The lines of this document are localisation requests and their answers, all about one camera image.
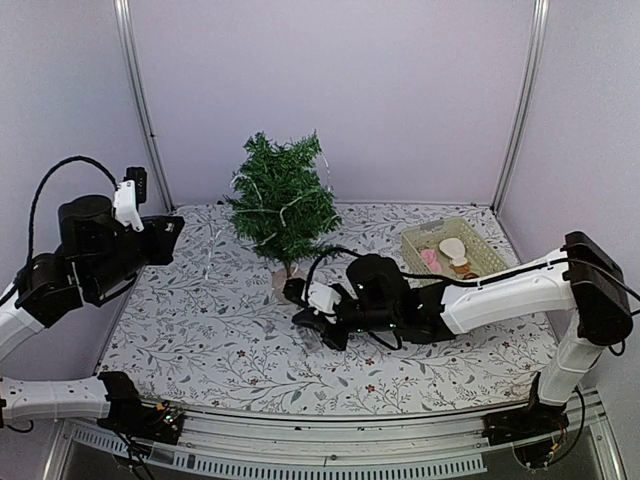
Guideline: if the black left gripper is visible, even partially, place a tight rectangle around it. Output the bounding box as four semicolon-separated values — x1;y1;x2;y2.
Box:
86;214;185;297

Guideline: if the clear string light garland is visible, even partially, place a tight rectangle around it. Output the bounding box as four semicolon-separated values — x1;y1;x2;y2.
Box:
199;152;341;281

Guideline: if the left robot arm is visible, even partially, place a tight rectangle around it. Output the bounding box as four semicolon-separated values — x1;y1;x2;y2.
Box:
1;195;185;435

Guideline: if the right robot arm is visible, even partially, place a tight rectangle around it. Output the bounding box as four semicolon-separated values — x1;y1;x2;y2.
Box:
283;231;639;436

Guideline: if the pale round tree base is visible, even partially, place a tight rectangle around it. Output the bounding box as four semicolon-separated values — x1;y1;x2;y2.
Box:
272;266;303;304

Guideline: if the small green christmas tree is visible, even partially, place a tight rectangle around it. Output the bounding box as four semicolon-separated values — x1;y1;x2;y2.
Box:
224;130;346;279

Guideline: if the clear light battery box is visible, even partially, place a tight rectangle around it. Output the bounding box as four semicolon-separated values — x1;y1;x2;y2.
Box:
296;327;323;353

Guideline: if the floral patterned table mat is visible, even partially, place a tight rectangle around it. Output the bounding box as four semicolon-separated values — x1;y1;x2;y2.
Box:
98;205;556;416

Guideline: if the pink bow ornament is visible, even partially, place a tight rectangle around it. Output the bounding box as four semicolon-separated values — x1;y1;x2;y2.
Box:
420;249;442;274

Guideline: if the cream perforated plastic basket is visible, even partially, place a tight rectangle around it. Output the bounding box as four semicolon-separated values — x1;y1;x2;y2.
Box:
401;217;509;280

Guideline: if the cream balloon ornament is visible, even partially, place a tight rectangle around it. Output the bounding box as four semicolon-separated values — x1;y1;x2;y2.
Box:
438;237;471;275

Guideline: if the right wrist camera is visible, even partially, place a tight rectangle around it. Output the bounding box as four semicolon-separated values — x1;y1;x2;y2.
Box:
283;278;342;324

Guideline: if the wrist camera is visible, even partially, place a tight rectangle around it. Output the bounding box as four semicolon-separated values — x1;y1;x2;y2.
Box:
113;167;147;232
283;278;342;324

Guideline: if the right black cable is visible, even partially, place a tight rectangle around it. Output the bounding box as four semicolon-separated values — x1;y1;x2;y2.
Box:
302;245;361;309

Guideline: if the black cable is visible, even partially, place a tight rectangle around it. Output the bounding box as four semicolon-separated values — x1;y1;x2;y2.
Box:
27;155;119;261
302;245;361;309

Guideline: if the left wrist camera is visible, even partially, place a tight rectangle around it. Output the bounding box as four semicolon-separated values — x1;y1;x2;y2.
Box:
113;167;147;232

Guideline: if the left black cable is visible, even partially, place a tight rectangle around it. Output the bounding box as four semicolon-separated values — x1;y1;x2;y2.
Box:
27;155;119;261

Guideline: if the front aluminium rail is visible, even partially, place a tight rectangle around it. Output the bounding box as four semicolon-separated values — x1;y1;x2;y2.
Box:
43;389;629;479

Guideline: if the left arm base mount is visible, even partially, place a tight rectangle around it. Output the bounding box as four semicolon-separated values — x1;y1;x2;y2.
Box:
97;372;184;445

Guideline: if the left aluminium frame post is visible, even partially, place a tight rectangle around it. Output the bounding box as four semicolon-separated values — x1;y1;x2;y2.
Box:
113;0;175;211

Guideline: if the aluminium frame post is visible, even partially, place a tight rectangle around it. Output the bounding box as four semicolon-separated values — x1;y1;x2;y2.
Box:
113;0;175;211
491;0;550;216

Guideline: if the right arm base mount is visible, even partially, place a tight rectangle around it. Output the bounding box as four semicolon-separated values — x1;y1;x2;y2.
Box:
482;373;569;469

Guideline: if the right aluminium frame post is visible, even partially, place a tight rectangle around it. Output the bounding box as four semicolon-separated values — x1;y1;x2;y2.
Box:
491;0;550;216

